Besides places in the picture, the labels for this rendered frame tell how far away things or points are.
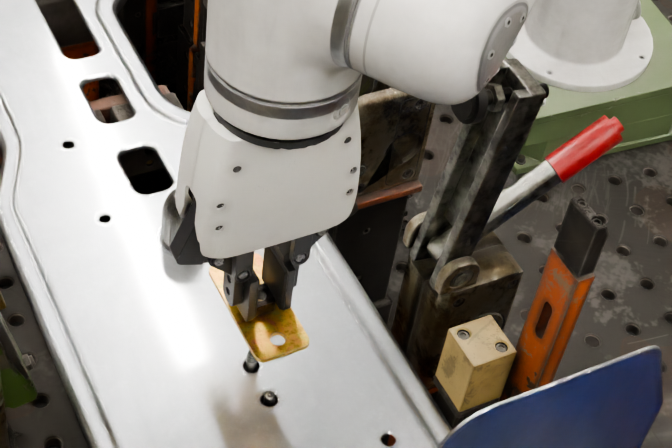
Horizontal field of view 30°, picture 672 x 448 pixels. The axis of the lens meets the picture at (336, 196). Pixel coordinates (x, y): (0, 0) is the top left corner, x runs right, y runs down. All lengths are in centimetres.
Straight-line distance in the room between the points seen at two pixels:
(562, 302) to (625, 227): 69
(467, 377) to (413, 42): 31
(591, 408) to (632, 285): 91
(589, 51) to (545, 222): 20
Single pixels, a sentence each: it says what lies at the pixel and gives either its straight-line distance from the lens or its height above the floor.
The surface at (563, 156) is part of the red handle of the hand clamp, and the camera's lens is 87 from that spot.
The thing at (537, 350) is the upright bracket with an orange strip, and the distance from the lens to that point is 82.
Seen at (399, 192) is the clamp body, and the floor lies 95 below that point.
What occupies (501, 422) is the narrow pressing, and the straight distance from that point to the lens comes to 47.
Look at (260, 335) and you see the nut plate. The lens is 80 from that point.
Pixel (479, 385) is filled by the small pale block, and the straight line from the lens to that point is 84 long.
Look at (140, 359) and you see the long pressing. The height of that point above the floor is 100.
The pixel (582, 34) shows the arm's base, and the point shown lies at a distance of 145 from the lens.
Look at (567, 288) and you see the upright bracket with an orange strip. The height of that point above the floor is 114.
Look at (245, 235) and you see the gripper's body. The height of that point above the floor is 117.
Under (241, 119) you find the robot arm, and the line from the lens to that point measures 65.
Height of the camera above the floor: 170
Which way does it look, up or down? 45 degrees down
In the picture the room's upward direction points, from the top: 9 degrees clockwise
